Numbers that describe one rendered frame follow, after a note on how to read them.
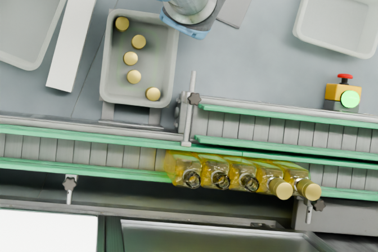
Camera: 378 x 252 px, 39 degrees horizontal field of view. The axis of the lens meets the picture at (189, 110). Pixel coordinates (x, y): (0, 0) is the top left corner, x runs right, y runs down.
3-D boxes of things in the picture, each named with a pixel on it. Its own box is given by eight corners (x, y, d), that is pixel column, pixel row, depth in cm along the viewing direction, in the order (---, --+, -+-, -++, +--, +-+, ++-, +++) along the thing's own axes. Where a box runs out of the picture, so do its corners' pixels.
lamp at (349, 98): (338, 106, 139) (343, 107, 136) (341, 89, 139) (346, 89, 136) (355, 108, 140) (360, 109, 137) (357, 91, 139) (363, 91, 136)
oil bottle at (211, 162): (186, 170, 128) (202, 190, 107) (189, 147, 128) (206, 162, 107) (209, 172, 129) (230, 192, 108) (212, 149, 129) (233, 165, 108)
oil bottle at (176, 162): (162, 169, 127) (174, 189, 106) (165, 146, 127) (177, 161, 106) (185, 171, 128) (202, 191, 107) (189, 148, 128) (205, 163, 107)
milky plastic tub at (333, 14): (300, -24, 144) (312, -30, 135) (374, 1, 148) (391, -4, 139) (282, 39, 144) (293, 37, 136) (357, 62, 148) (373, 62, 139)
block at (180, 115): (171, 130, 134) (175, 133, 127) (175, 92, 133) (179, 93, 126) (185, 131, 134) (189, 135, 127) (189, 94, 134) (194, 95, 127)
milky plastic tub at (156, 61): (98, 99, 136) (98, 101, 128) (108, 10, 135) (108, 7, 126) (166, 107, 139) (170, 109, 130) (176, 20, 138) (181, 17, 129)
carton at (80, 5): (48, 85, 135) (45, 85, 129) (72, -9, 134) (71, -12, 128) (72, 91, 136) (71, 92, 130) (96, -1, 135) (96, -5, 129)
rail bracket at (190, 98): (174, 141, 127) (181, 148, 114) (183, 70, 126) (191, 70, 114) (187, 142, 127) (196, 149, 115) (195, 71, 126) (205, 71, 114)
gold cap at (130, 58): (124, 50, 135) (124, 49, 130) (138, 52, 135) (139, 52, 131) (121, 64, 135) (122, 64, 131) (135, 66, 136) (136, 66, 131)
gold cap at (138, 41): (131, 34, 135) (132, 33, 131) (145, 36, 135) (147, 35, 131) (130, 48, 135) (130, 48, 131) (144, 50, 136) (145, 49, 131)
